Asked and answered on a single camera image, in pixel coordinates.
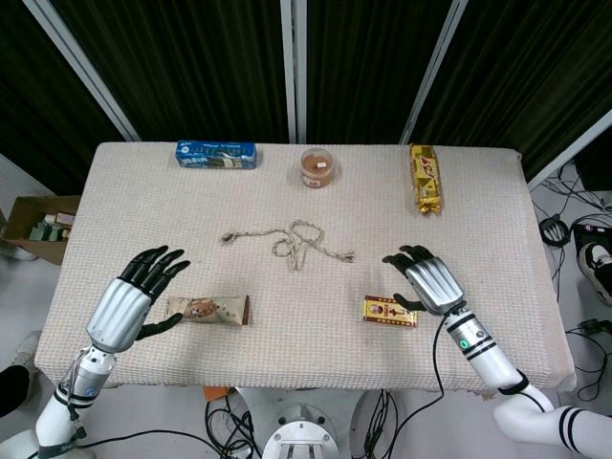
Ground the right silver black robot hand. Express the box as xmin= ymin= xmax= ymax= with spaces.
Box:
xmin=381 ymin=244 xmax=468 ymax=317

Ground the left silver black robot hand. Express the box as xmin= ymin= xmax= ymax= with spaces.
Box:
xmin=85 ymin=245 xmax=191 ymax=355

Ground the beige twisted rope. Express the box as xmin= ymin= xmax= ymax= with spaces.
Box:
xmin=220 ymin=218 xmax=357 ymax=273

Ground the round silver robot base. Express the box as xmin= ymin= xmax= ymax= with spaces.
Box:
xmin=260 ymin=419 xmax=343 ymax=459

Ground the red gold small box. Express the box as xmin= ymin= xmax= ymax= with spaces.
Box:
xmin=361 ymin=294 xmax=419 ymax=329

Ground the beige brown snack bar wrapper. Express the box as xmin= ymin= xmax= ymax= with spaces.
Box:
xmin=164 ymin=294 xmax=251 ymax=328

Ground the white shoe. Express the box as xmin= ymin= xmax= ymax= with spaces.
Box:
xmin=12 ymin=329 xmax=45 ymax=374

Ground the gold snack package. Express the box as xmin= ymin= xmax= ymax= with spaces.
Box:
xmin=408 ymin=142 xmax=445 ymax=217

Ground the brown cardboard box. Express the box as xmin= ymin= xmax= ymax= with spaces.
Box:
xmin=0 ymin=194 xmax=82 ymax=267

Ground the beige woven tablecloth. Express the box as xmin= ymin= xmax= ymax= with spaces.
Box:
xmin=33 ymin=141 xmax=577 ymax=396

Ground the black white sneaker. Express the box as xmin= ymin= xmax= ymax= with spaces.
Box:
xmin=577 ymin=240 xmax=612 ymax=308

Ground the brown round plastic jar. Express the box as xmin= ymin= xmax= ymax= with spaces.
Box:
xmin=299 ymin=147 xmax=334 ymax=189

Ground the blue cookie box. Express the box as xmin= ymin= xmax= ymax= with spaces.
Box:
xmin=173 ymin=139 xmax=260 ymax=170

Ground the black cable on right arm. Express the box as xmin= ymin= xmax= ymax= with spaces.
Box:
xmin=372 ymin=310 xmax=556 ymax=459

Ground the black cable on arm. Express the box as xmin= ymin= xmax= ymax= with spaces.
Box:
xmin=60 ymin=348 xmax=90 ymax=439
xmin=372 ymin=310 xmax=556 ymax=459

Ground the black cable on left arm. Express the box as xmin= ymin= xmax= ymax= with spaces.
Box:
xmin=60 ymin=348 xmax=90 ymax=439

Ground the black floor cables bundle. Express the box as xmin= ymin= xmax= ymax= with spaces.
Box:
xmin=204 ymin=391 xmax=264 ymax=459

